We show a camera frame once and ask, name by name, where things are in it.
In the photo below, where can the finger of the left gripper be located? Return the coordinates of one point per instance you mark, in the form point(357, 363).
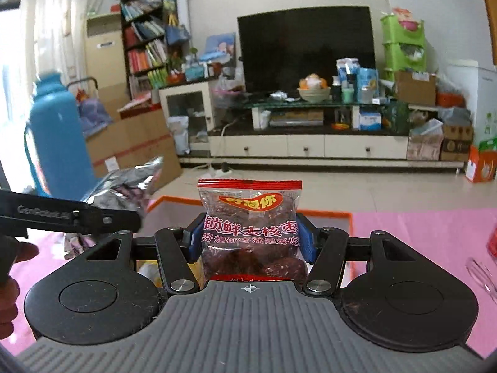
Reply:
point(98, 221)

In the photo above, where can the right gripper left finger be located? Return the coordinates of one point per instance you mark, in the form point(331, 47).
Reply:
point(177, 249)

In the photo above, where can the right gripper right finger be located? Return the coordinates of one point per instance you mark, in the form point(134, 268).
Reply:
point(322, 252)

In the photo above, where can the silver foil snack bag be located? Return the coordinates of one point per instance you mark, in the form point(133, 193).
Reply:
point(124, 189)

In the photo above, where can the red dried jujube pack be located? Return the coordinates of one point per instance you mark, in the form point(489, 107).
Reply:
point(250, 231)

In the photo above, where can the yellow snack bag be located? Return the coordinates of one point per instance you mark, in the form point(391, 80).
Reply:
point(150, 270)

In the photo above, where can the person's left hand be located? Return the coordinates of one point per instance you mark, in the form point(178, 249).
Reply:
point(10, 292)

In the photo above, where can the blue thermos jug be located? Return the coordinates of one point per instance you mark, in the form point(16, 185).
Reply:
point(64, 169)

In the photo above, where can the white power strip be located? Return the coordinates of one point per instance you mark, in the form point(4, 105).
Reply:
point(223, 172)

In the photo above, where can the large cardboard box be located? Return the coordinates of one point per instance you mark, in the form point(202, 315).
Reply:
point(135, 141)

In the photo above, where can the white glass door cabinet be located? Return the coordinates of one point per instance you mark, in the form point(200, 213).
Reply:
point(188, 109)

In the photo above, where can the white TV stand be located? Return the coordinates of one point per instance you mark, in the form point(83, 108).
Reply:
point(311, 146)

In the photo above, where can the blue tissue box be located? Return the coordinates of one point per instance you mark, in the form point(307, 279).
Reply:
point(370, 120)

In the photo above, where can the beige floor air conditioner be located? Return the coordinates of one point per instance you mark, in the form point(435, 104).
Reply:
point(104, 49)

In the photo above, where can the stacked brown cartons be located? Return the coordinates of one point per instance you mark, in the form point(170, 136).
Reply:
point(456, 143)

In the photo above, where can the fruit bowl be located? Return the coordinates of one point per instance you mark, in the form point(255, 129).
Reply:
point(313, 89)

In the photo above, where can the orange white carton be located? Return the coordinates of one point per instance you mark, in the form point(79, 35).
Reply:
point(482, 162)

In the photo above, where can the dark bookshelf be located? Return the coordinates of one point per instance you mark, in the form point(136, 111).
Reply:
point(153, 40)

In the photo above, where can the cardboard box on stand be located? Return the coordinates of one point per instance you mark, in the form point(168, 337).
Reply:
point(413, 87)

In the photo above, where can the white curtain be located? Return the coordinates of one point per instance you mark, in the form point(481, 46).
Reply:
point(54, 37)

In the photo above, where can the black television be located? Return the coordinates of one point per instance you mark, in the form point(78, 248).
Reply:
point(280, 48)

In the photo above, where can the green plastic drawer tower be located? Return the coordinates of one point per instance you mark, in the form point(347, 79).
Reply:
point(404, 47)

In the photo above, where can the white refrigerator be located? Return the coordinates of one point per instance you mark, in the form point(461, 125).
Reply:
point(479, 86)

